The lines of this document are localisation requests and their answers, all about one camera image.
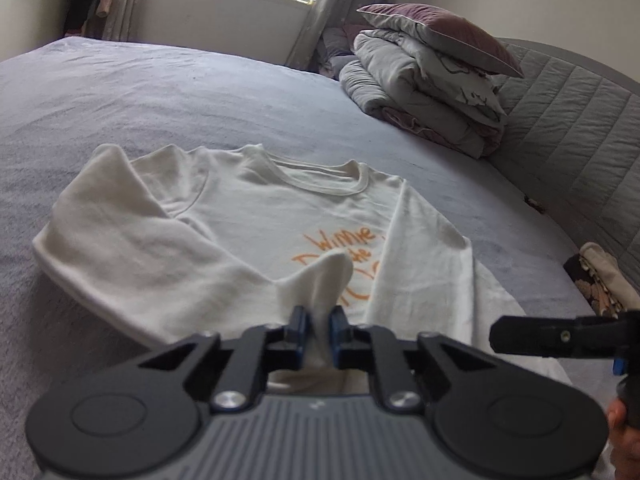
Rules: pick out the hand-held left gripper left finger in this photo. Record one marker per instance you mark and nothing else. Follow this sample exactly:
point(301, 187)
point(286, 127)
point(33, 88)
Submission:
point(299, 332)

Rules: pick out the grey patterned curtain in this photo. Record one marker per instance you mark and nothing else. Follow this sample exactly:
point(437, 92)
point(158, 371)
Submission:
point(350, 10)

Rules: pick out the mauve pillow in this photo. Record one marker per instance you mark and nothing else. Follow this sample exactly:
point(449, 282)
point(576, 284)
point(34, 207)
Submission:
point(440, 30)

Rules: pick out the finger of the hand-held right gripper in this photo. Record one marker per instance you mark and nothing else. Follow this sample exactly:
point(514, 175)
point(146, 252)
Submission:
point(540, 337)

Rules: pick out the bed with grey sheet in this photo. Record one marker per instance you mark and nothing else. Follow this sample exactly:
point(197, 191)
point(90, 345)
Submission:
point(175, 90)

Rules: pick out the white sweatshirt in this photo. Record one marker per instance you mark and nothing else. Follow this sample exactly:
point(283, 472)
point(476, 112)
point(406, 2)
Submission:
point(200, 230)

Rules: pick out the white floral pillow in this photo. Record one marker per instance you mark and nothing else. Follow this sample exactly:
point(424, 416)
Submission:
point(470, 90)

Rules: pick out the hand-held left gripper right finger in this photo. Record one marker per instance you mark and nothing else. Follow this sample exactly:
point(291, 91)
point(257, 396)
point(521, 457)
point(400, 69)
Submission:
point(337, 335)

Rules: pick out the folded grey comforter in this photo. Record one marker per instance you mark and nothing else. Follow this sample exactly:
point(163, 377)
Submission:
point(400, 90)

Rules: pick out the grey quilted headboard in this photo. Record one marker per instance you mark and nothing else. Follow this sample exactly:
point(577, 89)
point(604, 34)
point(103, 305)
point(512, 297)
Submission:
point(575, 125)

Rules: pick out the small brown floral scrap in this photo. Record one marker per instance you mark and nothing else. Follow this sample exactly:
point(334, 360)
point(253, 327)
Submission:
point(535, 204)

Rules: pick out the brown beige floral cloth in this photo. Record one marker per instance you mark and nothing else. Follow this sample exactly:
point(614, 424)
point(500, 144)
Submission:
point(605, 280)

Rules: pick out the pile of grey clothes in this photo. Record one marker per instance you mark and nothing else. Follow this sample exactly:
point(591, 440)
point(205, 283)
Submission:
point(335, 50)

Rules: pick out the person's right hand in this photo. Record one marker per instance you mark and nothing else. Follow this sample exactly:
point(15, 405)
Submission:
point(617, 415)

